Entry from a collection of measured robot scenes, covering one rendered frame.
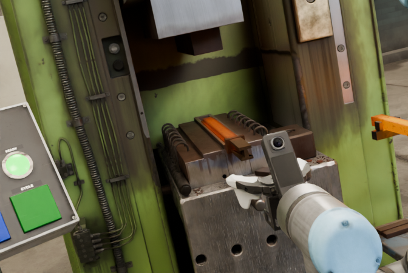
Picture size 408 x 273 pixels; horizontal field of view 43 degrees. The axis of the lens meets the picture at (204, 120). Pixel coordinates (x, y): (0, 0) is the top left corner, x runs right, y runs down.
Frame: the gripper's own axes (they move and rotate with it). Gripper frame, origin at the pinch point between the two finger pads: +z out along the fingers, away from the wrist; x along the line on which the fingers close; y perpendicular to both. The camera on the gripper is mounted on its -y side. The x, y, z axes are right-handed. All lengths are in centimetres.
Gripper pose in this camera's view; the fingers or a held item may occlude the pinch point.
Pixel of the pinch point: (263, 166)
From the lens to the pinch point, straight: 101.8
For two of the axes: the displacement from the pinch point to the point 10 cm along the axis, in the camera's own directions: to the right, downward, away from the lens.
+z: -1.9, -1.6, 9.7
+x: 9.6, -2.3, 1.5
